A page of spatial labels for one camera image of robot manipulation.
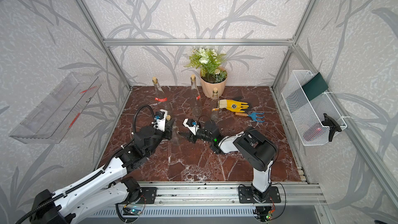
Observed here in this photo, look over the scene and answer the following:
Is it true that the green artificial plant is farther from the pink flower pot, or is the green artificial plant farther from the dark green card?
the dark green card

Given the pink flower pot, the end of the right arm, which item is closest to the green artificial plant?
the pink flower pot

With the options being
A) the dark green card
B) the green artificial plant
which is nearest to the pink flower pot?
the green artificial plant

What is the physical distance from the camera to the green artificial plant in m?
0.96

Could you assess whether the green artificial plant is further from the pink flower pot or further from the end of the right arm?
the end of the right arm
